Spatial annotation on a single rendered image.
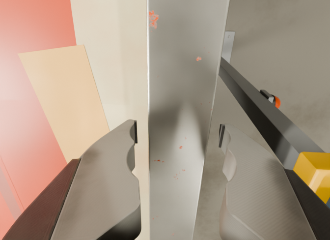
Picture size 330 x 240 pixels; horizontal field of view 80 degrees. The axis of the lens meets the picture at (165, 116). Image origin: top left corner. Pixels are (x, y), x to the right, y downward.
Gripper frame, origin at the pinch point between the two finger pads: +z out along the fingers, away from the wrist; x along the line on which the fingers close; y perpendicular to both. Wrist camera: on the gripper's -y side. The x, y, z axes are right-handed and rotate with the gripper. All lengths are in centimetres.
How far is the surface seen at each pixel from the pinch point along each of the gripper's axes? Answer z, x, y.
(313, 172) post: 3.0, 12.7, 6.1
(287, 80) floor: 98, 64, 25
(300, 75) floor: 98, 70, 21
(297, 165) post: 4.9, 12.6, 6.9
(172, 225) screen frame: -0.9, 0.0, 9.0
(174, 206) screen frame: -0.9, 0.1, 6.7
